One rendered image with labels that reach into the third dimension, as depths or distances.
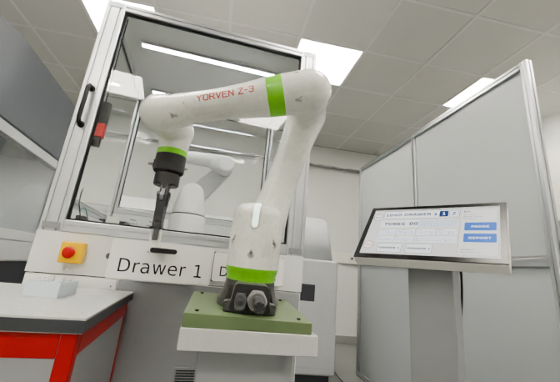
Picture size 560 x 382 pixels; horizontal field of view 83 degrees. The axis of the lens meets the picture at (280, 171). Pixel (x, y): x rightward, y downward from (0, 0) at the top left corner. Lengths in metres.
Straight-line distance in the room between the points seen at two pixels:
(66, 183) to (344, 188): 4.15
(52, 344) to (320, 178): 4.43
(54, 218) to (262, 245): 0.89
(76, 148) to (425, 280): 1.44
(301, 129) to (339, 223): 3.97
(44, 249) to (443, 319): 1.44
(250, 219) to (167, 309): 0.68
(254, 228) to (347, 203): 4.28
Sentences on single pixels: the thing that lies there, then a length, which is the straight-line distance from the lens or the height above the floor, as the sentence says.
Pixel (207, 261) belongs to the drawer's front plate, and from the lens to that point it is 1.03.
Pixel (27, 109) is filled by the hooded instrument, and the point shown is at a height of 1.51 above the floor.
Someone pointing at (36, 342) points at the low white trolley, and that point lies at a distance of 0.82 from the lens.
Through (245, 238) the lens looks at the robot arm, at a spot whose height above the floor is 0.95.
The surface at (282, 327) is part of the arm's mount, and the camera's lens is 0.73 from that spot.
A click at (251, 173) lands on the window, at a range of 1.44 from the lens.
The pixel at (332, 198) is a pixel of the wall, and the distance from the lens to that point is 4.93.
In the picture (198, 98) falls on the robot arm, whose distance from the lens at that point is 0.91.
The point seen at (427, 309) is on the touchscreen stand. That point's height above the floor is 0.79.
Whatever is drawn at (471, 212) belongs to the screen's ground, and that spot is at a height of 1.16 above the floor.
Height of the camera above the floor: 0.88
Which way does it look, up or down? 17 degrees up
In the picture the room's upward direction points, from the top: 5 degrees clockwise
